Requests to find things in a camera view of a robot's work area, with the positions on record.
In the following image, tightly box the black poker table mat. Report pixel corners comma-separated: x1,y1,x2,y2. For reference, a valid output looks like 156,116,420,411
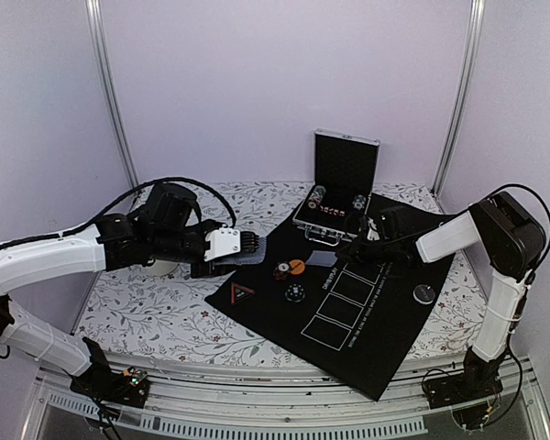
205,216,454,401

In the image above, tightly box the black white dealer button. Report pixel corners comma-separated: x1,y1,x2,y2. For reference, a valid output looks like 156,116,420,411
412,284,436,305

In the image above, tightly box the orange big blind button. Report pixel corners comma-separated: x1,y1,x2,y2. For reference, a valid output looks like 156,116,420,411
289,259,306,275

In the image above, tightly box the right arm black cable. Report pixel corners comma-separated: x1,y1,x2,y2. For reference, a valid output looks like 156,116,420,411
485,182,550,285

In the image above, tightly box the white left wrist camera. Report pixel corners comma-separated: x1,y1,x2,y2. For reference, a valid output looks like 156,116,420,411
203,226,241,261

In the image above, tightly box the black and green chip stack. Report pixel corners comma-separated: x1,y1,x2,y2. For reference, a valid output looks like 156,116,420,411
284,284,306,303

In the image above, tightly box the green blue black chip row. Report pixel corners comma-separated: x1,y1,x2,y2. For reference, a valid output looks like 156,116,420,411
352,194,368,211

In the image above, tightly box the triangular all in button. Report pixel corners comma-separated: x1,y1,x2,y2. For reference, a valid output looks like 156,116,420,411
230,282,255,305

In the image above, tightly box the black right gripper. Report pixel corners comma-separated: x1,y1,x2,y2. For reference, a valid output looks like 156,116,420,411
335,231,399,272

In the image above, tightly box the left aluminium frame post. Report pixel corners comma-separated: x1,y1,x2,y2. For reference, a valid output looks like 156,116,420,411
85,0,139,188

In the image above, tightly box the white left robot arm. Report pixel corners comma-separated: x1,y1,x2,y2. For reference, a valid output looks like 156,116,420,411
0,183,127,392

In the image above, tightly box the aluminium poker chip case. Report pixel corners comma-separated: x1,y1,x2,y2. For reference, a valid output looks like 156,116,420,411
292,128,380,247

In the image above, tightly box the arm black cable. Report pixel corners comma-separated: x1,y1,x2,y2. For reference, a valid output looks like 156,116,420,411
485,182,550,285
0,176,237,258

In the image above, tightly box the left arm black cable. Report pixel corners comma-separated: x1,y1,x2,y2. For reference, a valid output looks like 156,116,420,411
0,176,237,258

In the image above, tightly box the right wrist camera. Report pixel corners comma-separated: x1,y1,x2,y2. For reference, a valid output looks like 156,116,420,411
356,215,380,242

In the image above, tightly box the right aluminium frame post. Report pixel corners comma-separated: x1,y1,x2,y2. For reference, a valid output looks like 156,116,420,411
431,0,486,199

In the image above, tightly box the cream cylindrical cup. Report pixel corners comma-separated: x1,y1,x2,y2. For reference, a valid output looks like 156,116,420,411
148,261,179,277

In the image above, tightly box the orange black chip stack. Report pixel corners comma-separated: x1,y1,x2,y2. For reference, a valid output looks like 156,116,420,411
273,262,291,281

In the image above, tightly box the blue playing card deck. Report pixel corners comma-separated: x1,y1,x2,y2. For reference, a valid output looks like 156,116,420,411
214,249,265,266

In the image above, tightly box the aluminium frame post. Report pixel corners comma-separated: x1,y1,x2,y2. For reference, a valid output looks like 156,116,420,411
85,0,139,188
431,0,486,199

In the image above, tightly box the red dice row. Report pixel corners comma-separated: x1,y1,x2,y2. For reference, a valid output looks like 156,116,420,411
319,205,346,217

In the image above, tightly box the front aluminium rail base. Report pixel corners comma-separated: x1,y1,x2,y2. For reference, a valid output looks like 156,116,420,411
22,356,550,439

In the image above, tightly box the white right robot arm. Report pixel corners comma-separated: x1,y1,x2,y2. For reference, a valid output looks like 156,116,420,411
336,187,550,400

